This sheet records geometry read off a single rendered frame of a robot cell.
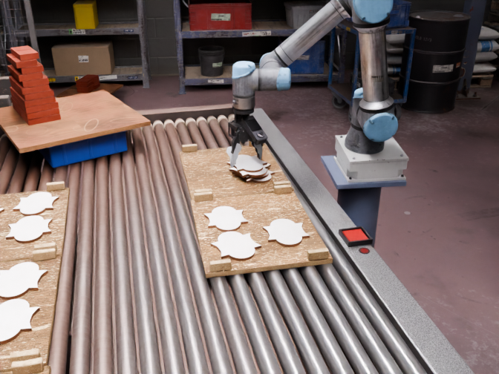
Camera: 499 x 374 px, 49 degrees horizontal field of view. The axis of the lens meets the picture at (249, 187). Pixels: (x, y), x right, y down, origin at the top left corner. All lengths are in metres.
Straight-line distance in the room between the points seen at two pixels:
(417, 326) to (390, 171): 0.87
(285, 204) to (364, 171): 0.43
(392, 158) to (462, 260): 1.38
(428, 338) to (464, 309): 1.65
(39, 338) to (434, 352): 0.88
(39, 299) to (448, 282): 2.25
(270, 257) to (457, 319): 1.58
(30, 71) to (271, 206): 1.06
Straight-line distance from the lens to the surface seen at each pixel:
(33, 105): 2.26
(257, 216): 1.69
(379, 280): 1.49
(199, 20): 5.92
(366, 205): 2.19
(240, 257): 1.48
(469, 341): 2.81
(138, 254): 1.57
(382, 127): 1.91
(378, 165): 2.08
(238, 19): 5.95
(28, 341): 1.34
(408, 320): 1.38
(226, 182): 1.89
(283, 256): 1.51
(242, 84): 1.81
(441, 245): 3.45
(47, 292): 1.47
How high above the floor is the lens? 1.79
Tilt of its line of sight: 27 degrees down
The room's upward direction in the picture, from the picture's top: straight up
